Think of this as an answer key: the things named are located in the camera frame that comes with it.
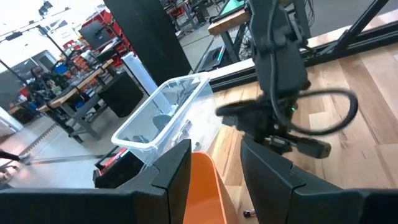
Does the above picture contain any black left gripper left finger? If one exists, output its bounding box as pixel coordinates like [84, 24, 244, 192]
[0, 138, 193, 224]

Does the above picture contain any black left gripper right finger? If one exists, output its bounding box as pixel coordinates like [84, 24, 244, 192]
[240, 136, 398, 224]

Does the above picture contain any black toolbox with red lid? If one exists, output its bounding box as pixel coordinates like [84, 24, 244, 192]
[92, 146, 147, 189]

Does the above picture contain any orange plastic bin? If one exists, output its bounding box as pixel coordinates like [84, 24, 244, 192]
[183, 151, 229, 224]

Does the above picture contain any clear plastic container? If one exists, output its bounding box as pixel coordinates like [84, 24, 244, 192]
[111, 72, 223, 166]

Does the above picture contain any wooden workbench with green mat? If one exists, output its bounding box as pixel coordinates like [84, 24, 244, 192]
[207, 0, 312, 65]

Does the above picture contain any black cabinet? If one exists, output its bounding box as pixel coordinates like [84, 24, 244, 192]
[98, 71, 144, 119]

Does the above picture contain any wooden top workbench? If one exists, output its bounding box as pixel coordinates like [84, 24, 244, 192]
[37, 58, 115, 144]

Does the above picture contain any white tower fan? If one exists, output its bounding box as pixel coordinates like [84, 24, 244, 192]
[121, 51, 160, 96]

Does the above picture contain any black pillar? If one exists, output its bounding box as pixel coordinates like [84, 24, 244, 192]
[103, 0, 193, 86]

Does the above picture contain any person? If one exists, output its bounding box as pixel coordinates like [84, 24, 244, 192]
[27, 65, 71, 105]

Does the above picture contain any black monitor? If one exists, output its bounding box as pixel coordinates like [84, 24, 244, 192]
[78, 20, 112, 50]

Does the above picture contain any red shelf rack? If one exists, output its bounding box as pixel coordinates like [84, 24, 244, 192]
[63, 8, 134, 68]

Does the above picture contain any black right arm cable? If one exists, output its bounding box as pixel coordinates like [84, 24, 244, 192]
[290, 89, 359, 137]

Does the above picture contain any black aluminium table frame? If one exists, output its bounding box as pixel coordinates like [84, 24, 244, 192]
[207, 0, 398, 93]

